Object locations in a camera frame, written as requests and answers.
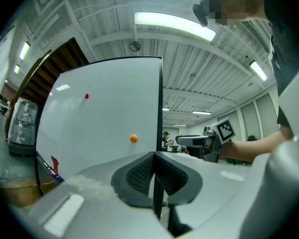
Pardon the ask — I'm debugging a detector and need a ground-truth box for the brown wooden doorway structure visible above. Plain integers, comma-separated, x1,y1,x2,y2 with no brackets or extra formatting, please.
4,37,90,139

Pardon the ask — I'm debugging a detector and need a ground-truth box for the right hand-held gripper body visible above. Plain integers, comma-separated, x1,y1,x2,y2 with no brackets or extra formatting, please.
203,118,236,163

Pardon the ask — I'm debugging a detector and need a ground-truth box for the round ceiling fixture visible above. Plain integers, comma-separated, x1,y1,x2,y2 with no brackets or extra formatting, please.
129,40,141,52

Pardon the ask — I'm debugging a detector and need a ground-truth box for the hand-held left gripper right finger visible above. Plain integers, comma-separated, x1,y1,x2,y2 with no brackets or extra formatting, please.
154,151,256,231

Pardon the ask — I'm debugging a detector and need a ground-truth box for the person's black shirt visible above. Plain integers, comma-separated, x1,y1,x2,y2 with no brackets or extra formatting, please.
254,0,299,128

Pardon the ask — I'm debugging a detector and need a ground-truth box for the person's right forearm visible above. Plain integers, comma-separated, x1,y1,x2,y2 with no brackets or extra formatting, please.
219,131,294,163

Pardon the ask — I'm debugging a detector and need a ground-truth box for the ceiling air vent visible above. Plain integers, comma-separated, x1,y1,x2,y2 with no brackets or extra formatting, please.
241,20,271,52

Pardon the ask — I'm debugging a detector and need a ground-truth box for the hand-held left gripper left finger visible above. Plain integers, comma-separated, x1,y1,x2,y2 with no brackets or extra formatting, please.
29,151,176,239

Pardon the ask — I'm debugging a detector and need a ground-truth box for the plastic-wrapped dark cabinet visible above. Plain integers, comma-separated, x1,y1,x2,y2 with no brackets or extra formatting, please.
7,97,38,156

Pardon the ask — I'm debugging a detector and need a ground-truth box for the black head-mounted camera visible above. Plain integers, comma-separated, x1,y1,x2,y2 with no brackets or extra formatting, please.
192,0,210,27

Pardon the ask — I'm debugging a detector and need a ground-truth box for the white whiteboard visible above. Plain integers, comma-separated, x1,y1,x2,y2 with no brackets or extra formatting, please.
34,56,164,220

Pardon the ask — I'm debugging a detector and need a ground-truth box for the red board eraser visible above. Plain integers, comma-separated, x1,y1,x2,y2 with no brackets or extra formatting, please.
51,155,60,174

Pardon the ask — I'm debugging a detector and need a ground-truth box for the person's head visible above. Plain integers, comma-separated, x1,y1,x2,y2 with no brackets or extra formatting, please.
201,0,267,26

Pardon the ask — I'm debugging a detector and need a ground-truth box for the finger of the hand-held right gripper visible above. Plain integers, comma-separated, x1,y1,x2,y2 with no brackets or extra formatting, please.
175,135,208,147

